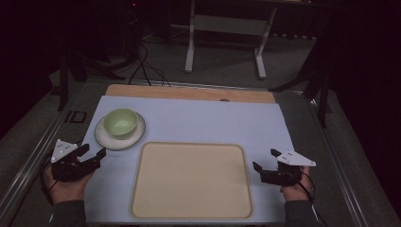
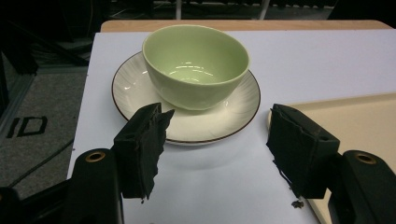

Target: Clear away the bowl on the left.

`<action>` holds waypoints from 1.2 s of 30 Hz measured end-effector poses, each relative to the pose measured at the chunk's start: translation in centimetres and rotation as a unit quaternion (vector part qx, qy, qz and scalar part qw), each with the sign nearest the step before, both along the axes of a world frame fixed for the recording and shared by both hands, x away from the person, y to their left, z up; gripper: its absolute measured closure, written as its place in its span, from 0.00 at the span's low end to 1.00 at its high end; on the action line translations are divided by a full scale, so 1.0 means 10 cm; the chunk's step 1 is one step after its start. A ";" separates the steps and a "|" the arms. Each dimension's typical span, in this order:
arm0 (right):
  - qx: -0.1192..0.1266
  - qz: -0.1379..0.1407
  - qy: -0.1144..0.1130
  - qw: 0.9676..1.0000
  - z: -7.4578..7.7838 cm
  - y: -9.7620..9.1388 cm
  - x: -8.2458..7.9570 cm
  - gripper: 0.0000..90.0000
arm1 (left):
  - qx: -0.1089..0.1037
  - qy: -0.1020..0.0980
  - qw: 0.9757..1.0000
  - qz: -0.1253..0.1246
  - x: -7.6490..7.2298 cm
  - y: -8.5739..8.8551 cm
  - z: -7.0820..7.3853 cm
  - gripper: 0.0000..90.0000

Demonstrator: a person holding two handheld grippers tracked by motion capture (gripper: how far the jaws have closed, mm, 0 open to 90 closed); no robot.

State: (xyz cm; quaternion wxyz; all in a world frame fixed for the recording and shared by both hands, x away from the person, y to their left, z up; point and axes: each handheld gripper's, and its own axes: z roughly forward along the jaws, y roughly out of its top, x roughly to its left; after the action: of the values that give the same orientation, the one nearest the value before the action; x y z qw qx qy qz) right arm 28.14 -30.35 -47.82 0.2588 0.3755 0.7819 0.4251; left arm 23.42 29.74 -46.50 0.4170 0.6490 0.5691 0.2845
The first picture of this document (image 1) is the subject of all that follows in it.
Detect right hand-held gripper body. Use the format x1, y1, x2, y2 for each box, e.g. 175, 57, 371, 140
260, 148, 317, 187

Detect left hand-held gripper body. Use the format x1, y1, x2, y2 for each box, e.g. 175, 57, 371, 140
50, 138, 102, 183

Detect person's right hand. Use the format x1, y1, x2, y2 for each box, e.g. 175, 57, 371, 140
280, 166, 314, 202

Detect person's left hand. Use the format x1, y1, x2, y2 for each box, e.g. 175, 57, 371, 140
44, 166, 95, 205

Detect white plate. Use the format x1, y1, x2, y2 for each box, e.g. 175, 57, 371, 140
94, 112, 147, 151

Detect green bowl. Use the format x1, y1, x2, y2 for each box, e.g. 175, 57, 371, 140
103, 108, 139, 140

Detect beige tray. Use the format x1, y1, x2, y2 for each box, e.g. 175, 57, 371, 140
130, 141, 254, 220

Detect light blue table mat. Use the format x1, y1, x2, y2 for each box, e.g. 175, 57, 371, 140
82, 95, 296, 225

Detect black tripod stand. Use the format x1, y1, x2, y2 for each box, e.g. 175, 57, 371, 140
268, 56, 334, 129
56, 46, 127, 112

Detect white metal stand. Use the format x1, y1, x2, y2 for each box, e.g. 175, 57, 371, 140
184, 0, 278, 80

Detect black cable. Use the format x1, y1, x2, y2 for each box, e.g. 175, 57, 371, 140
39, 150, 59, 206
296, 171, 330, 227

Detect black floor cables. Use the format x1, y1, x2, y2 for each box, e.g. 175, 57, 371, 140
127, 44, 172, 88

